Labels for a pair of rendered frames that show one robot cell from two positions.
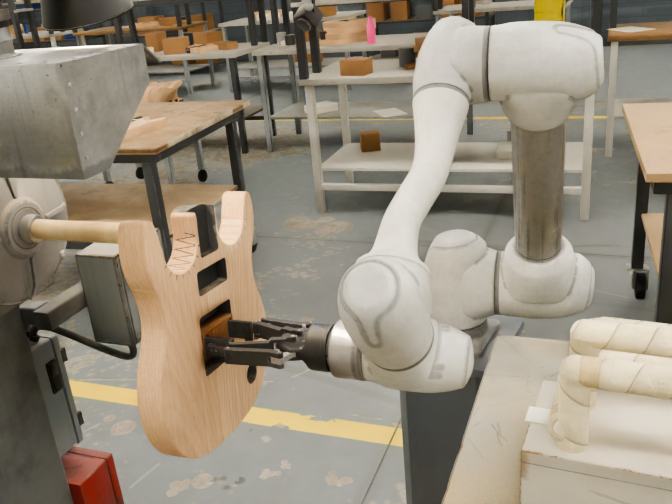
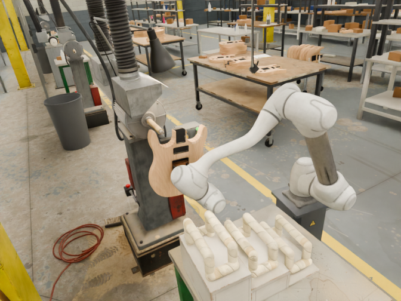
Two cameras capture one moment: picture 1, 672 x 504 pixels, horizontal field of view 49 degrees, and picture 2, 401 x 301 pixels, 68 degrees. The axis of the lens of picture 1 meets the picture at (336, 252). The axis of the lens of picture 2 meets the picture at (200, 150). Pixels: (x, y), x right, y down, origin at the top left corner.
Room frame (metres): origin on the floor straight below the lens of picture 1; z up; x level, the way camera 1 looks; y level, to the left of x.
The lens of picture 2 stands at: (0.11, -0.81, 1.91)
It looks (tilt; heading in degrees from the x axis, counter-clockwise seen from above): 29 degrees down; 42
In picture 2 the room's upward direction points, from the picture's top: 5 degrees counter-clockwise
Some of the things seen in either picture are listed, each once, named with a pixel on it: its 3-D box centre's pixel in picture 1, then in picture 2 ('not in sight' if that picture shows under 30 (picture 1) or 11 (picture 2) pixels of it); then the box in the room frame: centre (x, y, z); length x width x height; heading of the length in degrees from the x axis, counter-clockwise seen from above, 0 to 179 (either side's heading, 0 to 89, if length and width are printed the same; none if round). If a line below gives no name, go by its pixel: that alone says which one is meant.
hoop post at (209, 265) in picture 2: not in sight; (209, 266); (0.58, -0.39, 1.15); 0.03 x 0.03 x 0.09
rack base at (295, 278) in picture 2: not in sight; (281, 253); (0.93, -0.47, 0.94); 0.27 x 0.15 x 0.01; 65
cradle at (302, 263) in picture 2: not in sight; (299, 265); (0.90, -0.56, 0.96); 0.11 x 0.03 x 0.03; 155
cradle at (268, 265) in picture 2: not in sight; (264, 267); (0.75, -0.49, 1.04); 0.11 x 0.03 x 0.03; 155
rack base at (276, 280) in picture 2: not in sight; (249, 261); (0.79, -0.40, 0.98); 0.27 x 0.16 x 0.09; 65
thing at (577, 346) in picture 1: (583, 368); (209, 224); (0.72, -0.27, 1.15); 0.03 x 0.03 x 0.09
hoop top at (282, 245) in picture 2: not in sight; (275, 238); (0.90, -0.45, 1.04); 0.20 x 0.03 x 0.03; 64
